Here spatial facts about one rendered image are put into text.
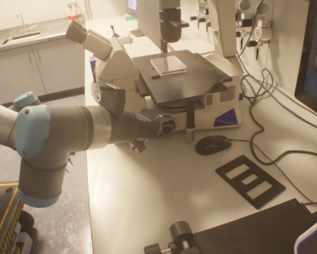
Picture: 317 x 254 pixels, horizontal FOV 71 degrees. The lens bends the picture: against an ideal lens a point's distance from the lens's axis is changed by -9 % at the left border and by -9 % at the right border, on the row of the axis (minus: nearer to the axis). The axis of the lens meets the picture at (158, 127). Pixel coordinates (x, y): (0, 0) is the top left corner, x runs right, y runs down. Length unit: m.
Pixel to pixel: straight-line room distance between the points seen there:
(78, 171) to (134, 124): 1.40
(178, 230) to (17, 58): 2.71
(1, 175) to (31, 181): 1.72
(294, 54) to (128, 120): 0.80
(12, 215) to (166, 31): 1.10
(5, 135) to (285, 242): 0.60
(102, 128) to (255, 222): 0.34
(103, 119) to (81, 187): 1.32
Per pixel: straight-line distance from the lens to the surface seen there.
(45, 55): 2.88
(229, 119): 0.84
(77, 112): 0.46
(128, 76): 0.68
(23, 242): 1.48
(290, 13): 1.13
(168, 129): 0.74
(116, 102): 0.49
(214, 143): 0.73
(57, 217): 1.67
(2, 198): 1.48
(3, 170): 2.26
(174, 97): 0.60
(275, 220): 0.51
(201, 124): 0.81
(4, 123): 0.60
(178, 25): 0.67
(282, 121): 0.94
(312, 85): 0.35
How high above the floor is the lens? 1.23
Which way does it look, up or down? 35 degrees down
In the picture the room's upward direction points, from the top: 5 degrees counter-clockwise
